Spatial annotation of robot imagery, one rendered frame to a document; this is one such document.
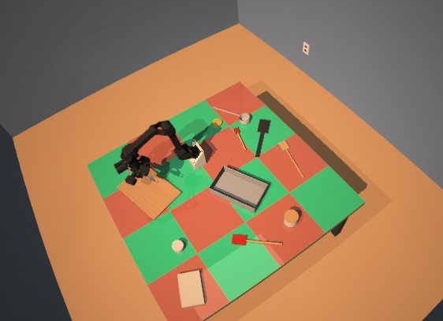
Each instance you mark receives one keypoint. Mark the orange flat disc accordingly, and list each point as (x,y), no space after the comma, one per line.
(217,122)

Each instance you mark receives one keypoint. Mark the grey cylinder with orange lid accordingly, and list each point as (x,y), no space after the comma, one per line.
(291,218)

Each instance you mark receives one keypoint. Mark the black spatula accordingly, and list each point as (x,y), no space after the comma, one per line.
(264,126)

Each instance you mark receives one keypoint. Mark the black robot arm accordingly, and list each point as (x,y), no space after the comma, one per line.
(130,155)

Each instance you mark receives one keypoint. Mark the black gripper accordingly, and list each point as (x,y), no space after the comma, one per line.
(133,178)

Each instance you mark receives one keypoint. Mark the red spatula with orange handle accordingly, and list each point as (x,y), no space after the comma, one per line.
(241,239)

